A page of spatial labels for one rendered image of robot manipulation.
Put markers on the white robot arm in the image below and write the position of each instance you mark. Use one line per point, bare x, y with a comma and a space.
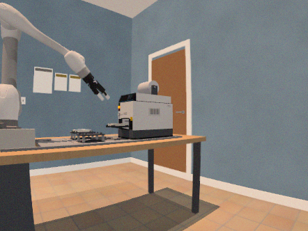
13, 23

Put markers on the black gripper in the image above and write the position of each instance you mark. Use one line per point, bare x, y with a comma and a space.
95, 86

